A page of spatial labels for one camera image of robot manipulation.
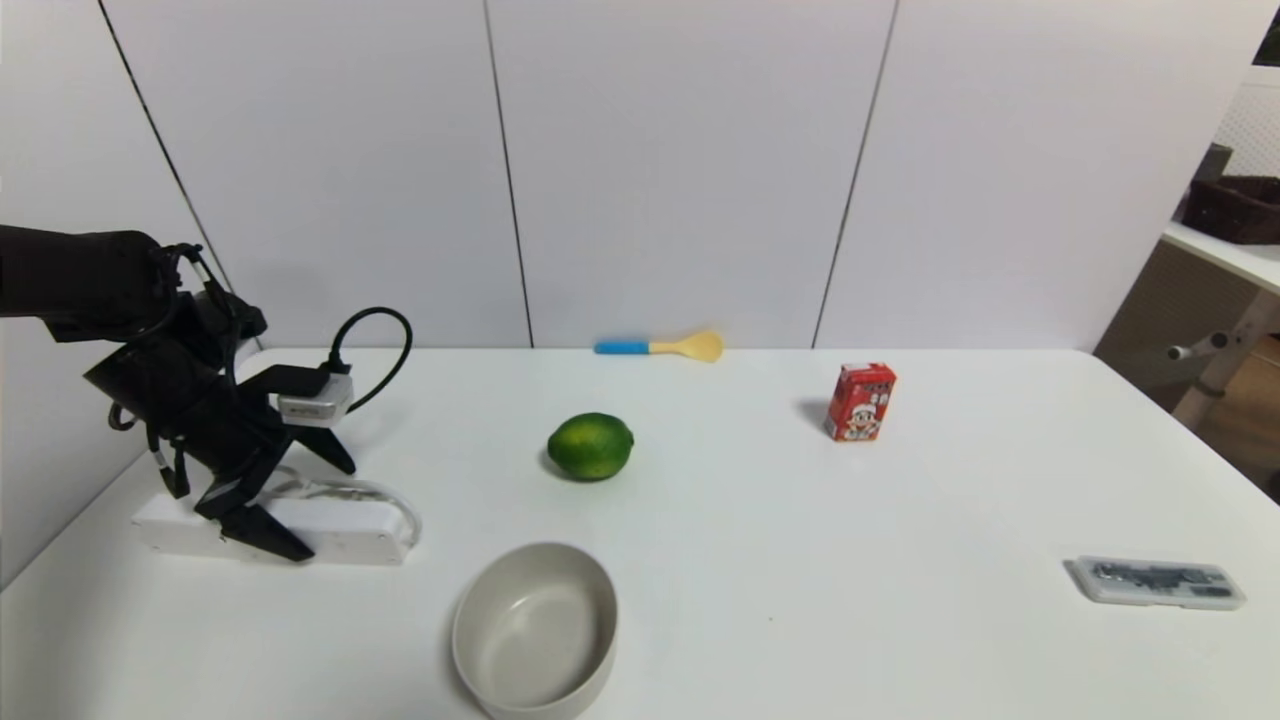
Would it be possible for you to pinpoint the brown mesh panel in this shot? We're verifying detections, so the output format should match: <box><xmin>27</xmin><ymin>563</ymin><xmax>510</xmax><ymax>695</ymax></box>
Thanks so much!
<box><xmin>1093</xmin><ymin>242</ymin><xmax>1263</xmax><ymax>413</ymax></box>

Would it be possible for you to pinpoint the white desk leg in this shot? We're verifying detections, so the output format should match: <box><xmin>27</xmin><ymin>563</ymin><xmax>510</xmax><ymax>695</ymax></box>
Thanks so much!
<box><xmin>1172</xmin><ymin>292</ymin><xmax>1280</xmax><ymax>431</ymax></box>

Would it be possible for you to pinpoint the beige bowl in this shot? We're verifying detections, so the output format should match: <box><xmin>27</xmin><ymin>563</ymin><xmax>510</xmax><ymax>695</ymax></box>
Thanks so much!
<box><xmin>452</xmin><ymin>542</ymin><xmax>619</xmax><ymax>720</ymax></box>

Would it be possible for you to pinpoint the white power strip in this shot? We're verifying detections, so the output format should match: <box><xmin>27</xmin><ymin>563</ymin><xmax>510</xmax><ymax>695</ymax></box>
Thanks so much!
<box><xmin>133</xmin><ymin>495</ymin><xmax>409</xmax><ymax>567</ymax></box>

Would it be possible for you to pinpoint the red drink carton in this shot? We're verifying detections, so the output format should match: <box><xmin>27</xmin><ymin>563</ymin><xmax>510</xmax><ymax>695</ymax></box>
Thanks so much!
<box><xmin>824</xmin><ymin>362</ymin><xmax>897</xmax><ymax>443</ymax></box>

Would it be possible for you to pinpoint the black camera cable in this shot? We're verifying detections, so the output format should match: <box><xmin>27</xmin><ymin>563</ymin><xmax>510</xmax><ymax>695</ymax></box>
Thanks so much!
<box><xmin>327</xmin><ymin>306</ymin><xmax>414</xmax><ymax>414</ymax></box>

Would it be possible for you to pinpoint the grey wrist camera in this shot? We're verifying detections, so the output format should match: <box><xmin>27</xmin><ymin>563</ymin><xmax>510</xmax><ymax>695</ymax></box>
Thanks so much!
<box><xmin>277</xmin><ymin>374</ymin><xmax>355</xmax><ymax>430</ymax></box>

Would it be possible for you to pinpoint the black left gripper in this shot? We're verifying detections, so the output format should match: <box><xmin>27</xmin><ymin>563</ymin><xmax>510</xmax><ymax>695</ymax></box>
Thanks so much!
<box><xmin>142</xmin><ymin>374</ymin><xmax>358</xmax><ymax>563</ymax></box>

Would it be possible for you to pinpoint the clear plastic bit case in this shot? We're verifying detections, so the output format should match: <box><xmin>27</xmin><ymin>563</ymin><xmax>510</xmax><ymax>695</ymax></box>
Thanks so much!
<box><xmin>1064</xmin><ymin>556</ymin><xmax>1246</xmax><ymax>611</ymax></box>

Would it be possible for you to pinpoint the white side desk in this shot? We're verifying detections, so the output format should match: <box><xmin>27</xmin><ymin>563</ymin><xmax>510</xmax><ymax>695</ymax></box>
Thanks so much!
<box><xmin>1160</xmin><ymin>221</ymin><xmax>1280</xmax><ymax>296</ymax></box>

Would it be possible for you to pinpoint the dark woven basket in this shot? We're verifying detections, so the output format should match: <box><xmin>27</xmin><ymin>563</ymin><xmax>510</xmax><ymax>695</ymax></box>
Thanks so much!
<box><xmin>1182</xmin><ymin>176</ymin><xmax>1280</xmax><ymax>246</ymax></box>

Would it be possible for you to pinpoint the white power strip cable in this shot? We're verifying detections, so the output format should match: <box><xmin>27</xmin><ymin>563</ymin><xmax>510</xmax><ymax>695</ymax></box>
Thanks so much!
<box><xmin>262</xmin><ymin>466</ymin><xmax>423</xmax><ymax>549</ymax></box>

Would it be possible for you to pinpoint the green lime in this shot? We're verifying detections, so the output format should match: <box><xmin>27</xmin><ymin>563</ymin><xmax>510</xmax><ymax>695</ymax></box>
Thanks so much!
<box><xmin>547</xmin><ymin>412</ymin><xmax>635</xmax><ymax>482</ymax></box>

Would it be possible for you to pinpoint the white pegboard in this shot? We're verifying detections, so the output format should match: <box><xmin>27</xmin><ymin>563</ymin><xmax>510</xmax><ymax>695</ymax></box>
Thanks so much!
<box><xmin>1210</xmin><ymin>66</ymin><xmax>1280</xmax><ymax>181</ymax></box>

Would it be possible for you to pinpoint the yellow spoon with blue handle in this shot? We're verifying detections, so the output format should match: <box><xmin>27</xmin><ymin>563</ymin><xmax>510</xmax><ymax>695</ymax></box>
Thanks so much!
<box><xmin>594</xmin><ymin>330</ymin><xmax>724</xmax><ymax>364</ymax></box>

